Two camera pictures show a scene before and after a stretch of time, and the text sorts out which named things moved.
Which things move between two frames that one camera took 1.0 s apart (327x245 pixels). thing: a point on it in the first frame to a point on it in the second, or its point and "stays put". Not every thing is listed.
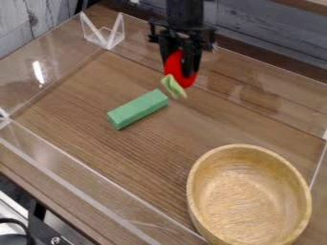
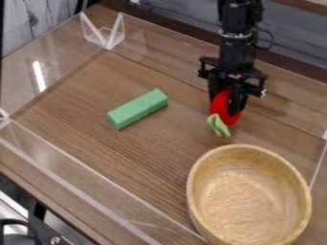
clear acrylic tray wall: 193,148 stays put
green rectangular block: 144,105 stays put
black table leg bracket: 40,233 stays put
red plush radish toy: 175,80 to 219,107
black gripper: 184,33 to 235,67
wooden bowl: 249,196 stays put
